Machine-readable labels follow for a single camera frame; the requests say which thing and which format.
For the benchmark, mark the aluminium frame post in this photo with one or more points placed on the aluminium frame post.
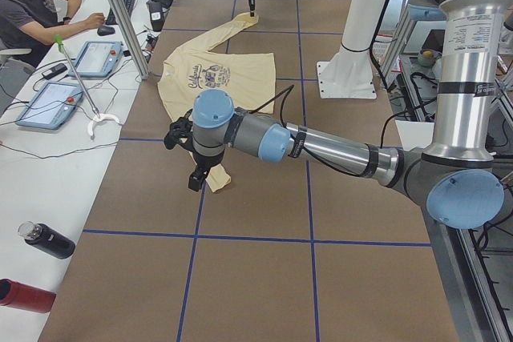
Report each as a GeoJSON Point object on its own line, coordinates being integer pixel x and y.
{"type": "Point", "coordinates": [130, 38]}

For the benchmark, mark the reacher stick with white hook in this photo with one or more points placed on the reacher stick with white hook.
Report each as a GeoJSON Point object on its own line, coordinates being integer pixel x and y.
{"type": "Point", "coordinates": [98, 117]}

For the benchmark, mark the red bottle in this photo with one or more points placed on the red bottle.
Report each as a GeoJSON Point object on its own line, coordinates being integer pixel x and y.
{"type": "Point", "coordinates": [26, 297]}

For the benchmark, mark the lower teach pendant tablet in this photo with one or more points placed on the lower teach pendant tablet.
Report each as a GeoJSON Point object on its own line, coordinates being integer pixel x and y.
{"type": "Point", "coordinates": [52, 106]}

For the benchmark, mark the black computer mouse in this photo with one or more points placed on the black computer mouse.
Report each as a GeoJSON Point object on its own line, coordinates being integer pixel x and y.
{"type": "Point", "coordinates": [105, 30]}

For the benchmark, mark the upper teach pendant tablet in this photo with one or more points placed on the upper teach pendant tablet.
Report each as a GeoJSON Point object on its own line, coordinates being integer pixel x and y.
{"type": "Point", "coordinates": [97, 59]}

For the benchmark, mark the seated person in grey shirt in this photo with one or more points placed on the seated person in grey shirt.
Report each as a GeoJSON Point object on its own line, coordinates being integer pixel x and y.
{"type": "Point", "coordinates": [33, 25]}

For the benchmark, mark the black water bottle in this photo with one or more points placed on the black water bottle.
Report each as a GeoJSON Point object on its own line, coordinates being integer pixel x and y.
{"type": "Point", "coordinates": [46, 239]}

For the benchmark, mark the teach pendant tablet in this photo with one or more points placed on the teach pendant tablet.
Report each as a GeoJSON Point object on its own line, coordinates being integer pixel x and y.
{"type": "Point", "coordinates": [97, 59]}
{"type": "Point", "coordinates": [52, 106]}

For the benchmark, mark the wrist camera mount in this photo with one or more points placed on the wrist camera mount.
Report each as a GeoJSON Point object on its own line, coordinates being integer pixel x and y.
{"type": "Point", "coordinates": [180, 133]}

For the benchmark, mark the cream long-sleeve printed shirt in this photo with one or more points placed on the cream long-sleeve printed shirt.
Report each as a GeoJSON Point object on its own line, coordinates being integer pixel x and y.
{"type": "Point", "coordinates": [224, 73]}

